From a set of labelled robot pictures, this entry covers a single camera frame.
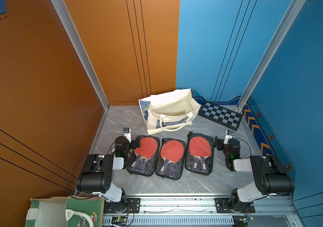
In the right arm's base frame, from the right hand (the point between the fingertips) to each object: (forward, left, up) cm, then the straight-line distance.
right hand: (223, 138), depth 95 cm
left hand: (+2, +61, +3) cm, 62 cm away
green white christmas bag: (-44, +73, +18) cm, 87 cm away
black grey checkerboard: (+22, -4, -1) cm, 22 cm away
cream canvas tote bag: (+21, +37, +6) cm, 42 cm away
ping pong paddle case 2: (-17, +36, -3) cm, 40 cm away
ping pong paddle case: (-10, +17, -2) cm, 20 cm away
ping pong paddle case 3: (-15, +53, -2) cm, 55 cm away
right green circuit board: (-45, -2, -6) cm, 45 cm away
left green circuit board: (-45, +62, -8) cm, 77 cm away
